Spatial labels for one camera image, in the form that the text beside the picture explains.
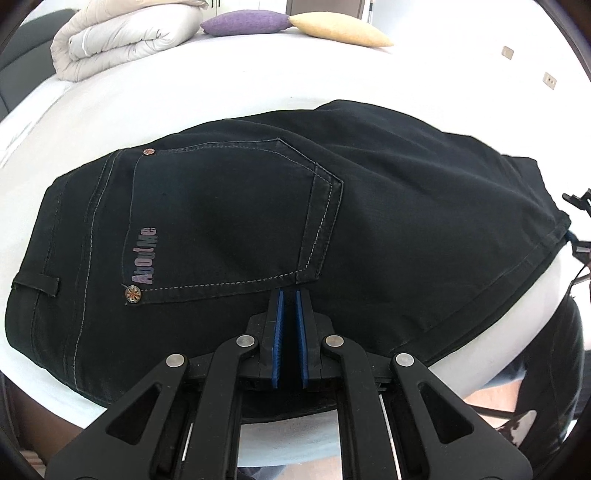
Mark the purple pillow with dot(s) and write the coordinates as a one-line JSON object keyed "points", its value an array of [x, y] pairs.
{"points": [[244, 23]]}

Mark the yellow pillow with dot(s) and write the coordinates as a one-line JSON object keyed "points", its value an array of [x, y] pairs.
{"points": [[337, 28]]}

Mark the black pants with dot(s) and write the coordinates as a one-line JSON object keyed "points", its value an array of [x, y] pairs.
{"points": [[369, 207]]}

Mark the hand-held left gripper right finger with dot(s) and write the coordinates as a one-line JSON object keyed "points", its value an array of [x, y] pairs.
{"points": [[301, 341]]}

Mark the brown door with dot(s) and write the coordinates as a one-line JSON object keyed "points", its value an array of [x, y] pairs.
{"points": [[323, 5]]}

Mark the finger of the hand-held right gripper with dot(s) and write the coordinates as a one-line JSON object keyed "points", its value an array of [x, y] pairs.
{"points": [[581, 247], [579, 198]]}

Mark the grey padded headboard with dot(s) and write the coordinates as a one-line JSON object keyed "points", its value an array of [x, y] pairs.
{"points": [[23, 55]]}

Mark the bed with white sheet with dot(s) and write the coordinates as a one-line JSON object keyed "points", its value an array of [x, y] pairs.
{"points": [[231, 83]]}

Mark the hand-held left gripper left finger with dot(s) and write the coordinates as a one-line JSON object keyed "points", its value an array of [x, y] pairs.
{"points": [[278, 341]]}

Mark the folded beige duvet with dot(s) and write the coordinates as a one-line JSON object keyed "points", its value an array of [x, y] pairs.
{"points": [[129, 41]]}

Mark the wall socket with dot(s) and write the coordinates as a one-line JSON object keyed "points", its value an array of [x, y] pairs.
{"points": [[508, 52], [550, 80]]}

